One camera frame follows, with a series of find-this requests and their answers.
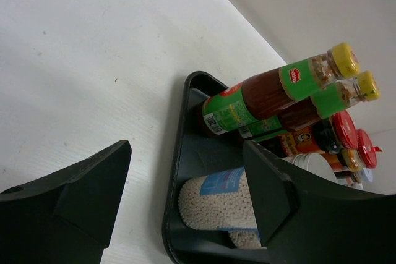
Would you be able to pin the grey-lid jar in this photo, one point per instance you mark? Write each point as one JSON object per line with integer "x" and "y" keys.
{"x": 365, "y": 175}

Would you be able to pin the green-label sauce bottle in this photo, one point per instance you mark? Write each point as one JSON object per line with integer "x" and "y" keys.
{"x": 337, "y": 97}

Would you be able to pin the red-label sauce bottle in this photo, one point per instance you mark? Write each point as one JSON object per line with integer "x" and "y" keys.
{"x": 267, "y": 94}

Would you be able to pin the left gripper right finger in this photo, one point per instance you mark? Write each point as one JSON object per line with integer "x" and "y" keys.
{"x": 303, "y": 218}

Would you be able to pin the red-lid dark sauce jar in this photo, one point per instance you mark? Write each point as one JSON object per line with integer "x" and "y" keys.
{"x": 365, "y": 156}

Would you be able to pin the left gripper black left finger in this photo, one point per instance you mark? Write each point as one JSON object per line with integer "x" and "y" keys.
{"x": 67, "y": 216}

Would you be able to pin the silver-lid white jar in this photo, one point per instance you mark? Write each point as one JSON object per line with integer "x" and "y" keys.
{"x": 219, "y": 201}

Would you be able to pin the black plastic tray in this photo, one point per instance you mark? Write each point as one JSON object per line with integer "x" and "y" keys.
{"x": 196, "y": 155}

